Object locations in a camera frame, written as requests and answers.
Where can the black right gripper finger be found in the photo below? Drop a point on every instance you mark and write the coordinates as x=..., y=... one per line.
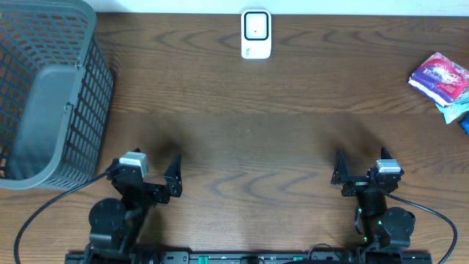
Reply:
x=384, y=154
x=340, y=172

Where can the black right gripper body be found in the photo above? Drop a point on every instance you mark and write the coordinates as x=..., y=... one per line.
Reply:
x=356, y=184

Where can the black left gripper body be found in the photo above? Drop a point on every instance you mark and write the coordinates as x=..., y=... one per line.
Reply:
x=149, y=188

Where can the teal wet wipes pack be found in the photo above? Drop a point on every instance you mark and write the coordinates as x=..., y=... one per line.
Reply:
x=456, y=109

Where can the blue Oreo cookie pack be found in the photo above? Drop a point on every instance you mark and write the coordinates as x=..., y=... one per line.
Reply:
x=464, y=124

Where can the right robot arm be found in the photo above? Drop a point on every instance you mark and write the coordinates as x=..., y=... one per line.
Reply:
x=385, y=229

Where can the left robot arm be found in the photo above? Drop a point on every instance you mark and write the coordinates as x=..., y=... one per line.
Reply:
x=116, y=223

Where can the grey plastic mesh basket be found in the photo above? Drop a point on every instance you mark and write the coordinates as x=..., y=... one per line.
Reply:
x=56, y=92

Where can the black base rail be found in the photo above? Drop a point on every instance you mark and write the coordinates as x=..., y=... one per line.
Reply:
x=181, y=257

